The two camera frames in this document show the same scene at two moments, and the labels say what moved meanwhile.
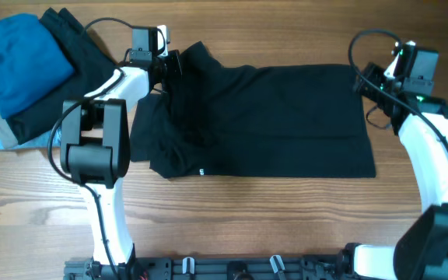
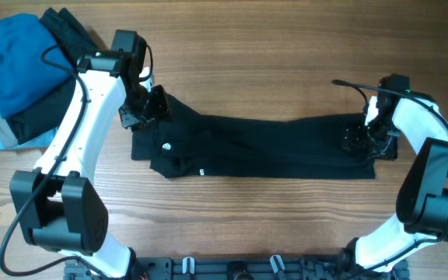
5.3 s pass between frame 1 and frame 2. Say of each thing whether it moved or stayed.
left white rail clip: stayed
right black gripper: moved
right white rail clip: stayed
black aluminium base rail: stayed
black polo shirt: moved
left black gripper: moved
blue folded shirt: stayed
